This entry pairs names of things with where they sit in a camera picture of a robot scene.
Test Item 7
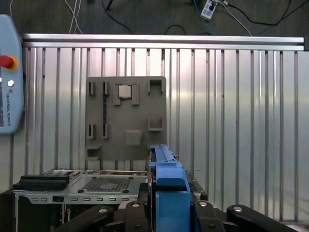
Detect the blue cable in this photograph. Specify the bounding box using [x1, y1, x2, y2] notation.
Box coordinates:
[192, 0, 213, 35]

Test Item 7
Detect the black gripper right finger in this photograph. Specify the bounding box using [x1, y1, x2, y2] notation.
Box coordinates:
[194, 200, 300, 232]

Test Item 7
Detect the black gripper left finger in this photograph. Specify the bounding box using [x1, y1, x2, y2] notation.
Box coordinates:
[56, 202, 155, 232]

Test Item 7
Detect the pale blue teach pendant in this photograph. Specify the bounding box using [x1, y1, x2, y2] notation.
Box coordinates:
[0, 14, 25, 135]

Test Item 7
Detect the white power strip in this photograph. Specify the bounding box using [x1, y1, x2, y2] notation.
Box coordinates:
[201, 0, 217, 20]

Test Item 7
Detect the black open PC case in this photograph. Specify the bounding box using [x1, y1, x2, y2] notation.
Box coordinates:
[0, 169, 208, 232]

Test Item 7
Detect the hard disk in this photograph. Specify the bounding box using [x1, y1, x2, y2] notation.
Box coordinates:
[147, 144, 201, 232]

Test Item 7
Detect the grey plastic parts rack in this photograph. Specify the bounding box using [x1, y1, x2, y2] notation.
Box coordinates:
[84, 76, 167, 171]

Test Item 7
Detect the silver CPU chip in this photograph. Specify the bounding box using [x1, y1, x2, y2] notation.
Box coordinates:
[117, 84, 133, 99]

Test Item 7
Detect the red stop button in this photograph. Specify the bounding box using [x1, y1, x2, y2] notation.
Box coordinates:
[0, 55, 18, 70]

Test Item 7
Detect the white cable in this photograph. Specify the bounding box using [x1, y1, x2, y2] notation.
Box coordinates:
[64, 0, 83, 34]

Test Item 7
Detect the black plastic block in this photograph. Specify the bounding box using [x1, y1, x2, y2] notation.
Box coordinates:
[13, 175, 70, 191]

